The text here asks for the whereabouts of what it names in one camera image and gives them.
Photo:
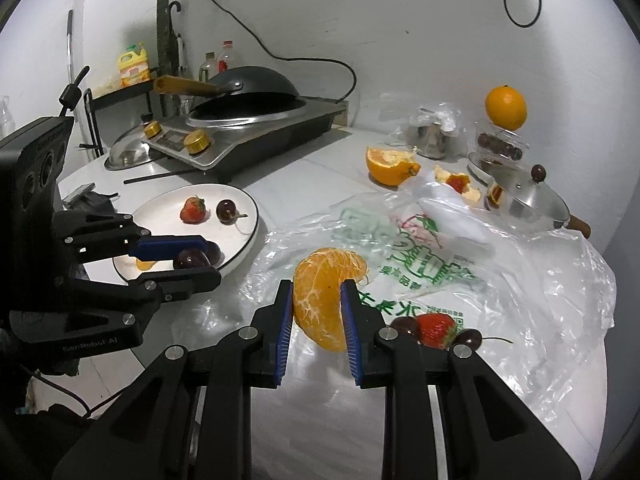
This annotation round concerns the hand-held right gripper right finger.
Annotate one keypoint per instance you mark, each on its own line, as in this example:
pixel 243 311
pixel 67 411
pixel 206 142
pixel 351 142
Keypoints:
pixel 350 330

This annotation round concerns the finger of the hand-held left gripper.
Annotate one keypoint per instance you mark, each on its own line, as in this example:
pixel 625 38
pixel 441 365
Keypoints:
pixel 190 280
pixel 167 247

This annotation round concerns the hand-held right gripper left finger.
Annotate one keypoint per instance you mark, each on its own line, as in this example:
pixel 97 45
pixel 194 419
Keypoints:
pixel 285 330

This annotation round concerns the dark red cherry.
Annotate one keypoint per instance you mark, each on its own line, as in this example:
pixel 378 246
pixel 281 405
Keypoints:
pixel 404 326
pixel 470 338
pixel 226 210
pixel 192 260
pixel 214 252

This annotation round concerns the small peeled orange piece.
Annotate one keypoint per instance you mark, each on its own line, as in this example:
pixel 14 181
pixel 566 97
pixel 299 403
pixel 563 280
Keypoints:
pixel 145 264

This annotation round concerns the large peeled orange piece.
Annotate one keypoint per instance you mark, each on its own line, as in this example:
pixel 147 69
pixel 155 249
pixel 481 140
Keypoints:
pixel 320 300

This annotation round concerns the red strawberry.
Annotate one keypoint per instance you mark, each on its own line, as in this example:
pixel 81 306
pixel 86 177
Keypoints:
pixel 436 330
pixel 192 211

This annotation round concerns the white round plate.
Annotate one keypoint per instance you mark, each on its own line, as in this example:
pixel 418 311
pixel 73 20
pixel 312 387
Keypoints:
pixel 160 200

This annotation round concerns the clear printed plastic bag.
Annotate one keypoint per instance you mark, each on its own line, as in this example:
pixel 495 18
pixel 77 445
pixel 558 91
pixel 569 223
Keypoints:
pixel 500 285

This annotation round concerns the clear plastic bottle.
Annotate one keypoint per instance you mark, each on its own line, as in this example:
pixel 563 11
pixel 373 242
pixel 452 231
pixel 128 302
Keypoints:
pixel 6 117

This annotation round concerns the dark metal object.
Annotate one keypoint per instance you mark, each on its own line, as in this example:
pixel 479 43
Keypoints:
pixel 95 202

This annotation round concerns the black chopstick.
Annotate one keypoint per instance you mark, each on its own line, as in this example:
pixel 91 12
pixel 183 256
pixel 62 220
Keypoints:
pixel 160 176

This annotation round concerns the steel wok lid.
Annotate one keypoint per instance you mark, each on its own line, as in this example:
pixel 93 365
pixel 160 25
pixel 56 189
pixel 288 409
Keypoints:
pixel 130 152

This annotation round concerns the black metal rack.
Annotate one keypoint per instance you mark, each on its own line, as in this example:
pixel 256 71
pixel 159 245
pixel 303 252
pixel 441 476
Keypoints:
pixel 125 92

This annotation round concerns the yellow oil bottle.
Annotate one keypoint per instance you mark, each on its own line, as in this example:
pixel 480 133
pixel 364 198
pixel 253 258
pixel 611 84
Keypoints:
pixel 134 70

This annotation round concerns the steel induction cooker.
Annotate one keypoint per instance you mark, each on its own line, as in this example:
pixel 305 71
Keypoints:
pixel 280 125

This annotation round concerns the half peeled orange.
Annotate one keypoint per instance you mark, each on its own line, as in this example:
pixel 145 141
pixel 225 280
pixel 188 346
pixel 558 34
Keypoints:
pixel 387 167

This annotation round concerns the black folded umbrella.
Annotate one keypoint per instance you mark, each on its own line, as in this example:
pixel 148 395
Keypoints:
pixel 176 60

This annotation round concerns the orange peel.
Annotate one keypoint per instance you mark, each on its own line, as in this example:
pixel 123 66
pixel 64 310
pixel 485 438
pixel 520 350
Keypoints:
pixel 441 174

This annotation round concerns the small strawberry in peel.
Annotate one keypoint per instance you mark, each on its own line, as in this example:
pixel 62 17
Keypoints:
pixel 457 183

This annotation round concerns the red liquid plastic bottle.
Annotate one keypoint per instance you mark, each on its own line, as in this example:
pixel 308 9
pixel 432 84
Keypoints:
pixel 223 64

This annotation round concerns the grey vertical pipe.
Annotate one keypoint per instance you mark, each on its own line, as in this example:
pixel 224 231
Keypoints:
pixel 164 10

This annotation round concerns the crumpled clear plastic bag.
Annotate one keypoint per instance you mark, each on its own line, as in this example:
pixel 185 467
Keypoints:
pixel 440 112

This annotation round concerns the clear plastic fruit box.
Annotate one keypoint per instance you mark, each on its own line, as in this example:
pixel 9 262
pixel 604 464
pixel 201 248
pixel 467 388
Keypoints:
pixel 500 145

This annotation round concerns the whole orange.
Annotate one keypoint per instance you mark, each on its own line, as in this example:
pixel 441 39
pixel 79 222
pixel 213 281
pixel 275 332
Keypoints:
pixel 506 108

